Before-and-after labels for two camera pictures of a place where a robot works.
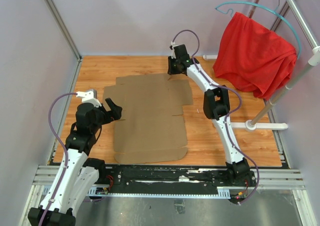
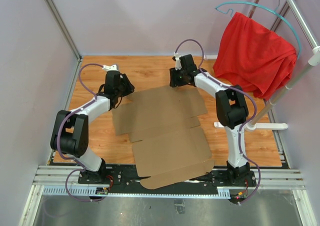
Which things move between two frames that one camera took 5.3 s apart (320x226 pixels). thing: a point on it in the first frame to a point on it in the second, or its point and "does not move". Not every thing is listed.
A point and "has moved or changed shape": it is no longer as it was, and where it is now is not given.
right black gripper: (171, 71) to (173, 82)
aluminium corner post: (56, 14) does not move
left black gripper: (116, 114) to (130, 88)
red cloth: (254, 57) does not move
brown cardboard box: (152, 128) has moved or changed shape
